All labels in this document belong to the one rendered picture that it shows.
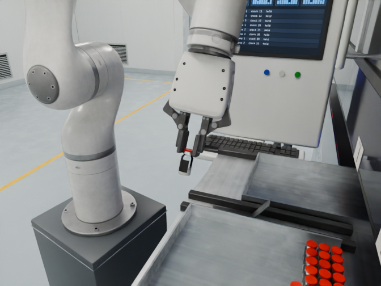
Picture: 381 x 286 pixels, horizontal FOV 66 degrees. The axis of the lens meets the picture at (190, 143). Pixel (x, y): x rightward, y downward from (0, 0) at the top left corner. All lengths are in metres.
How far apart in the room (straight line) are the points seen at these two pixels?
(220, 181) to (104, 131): 0.39
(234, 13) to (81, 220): 0.59
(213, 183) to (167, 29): 5.68
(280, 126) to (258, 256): 0.77
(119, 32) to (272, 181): 6.33
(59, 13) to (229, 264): 0.57
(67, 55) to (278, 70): 0.88
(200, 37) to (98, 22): 6.84
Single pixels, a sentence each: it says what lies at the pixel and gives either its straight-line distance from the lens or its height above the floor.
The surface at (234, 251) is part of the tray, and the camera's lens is 0.67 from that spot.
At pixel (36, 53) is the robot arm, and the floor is 1.28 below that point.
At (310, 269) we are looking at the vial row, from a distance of 0.61.
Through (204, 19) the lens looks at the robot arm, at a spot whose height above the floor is 1.34.
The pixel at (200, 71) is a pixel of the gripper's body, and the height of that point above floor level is 1.26.
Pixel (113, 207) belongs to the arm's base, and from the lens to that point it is 0.77.
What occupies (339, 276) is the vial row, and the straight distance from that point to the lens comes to 0.62.
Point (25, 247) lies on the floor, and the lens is 2.18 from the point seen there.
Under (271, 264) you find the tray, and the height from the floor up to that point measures 0.88.
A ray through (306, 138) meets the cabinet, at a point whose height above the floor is 0.85.
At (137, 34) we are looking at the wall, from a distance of 6.77.
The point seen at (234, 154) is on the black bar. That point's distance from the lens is 1.02.
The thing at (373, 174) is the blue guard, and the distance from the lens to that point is 0.69.
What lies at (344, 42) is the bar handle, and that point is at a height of 1.26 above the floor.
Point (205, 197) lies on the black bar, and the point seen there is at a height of 0.90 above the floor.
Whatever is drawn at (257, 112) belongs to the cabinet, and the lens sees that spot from 1.32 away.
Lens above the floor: 1.35
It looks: 25 degrees down
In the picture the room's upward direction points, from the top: straight up
